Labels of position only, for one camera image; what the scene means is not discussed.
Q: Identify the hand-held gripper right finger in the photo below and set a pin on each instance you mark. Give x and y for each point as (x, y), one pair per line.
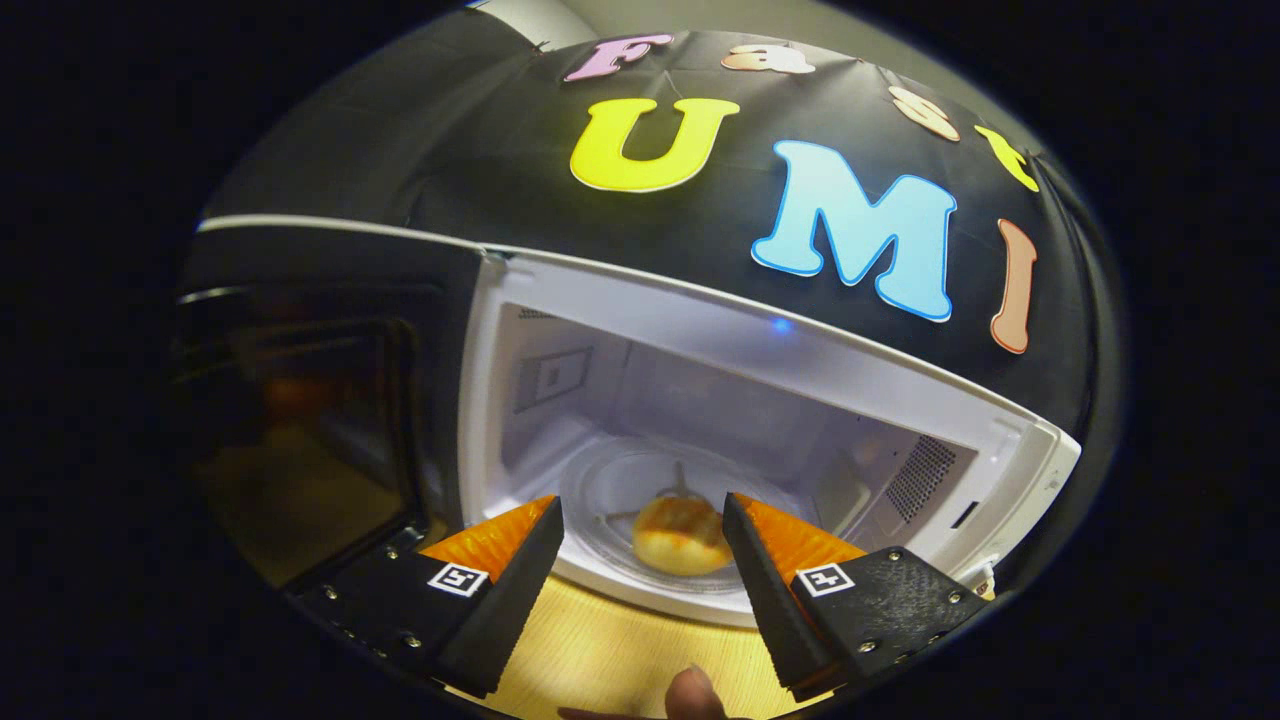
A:
(770, 600)

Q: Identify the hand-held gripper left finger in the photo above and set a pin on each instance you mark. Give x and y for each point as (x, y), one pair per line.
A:
(505, 610)

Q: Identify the golden bread bun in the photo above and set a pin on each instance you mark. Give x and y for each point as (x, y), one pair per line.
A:
(680, 540)

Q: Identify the white microwave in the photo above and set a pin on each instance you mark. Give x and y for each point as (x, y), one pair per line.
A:
(750, 340)

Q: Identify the glass turntable plate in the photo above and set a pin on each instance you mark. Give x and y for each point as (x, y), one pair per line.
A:
(620, 480)

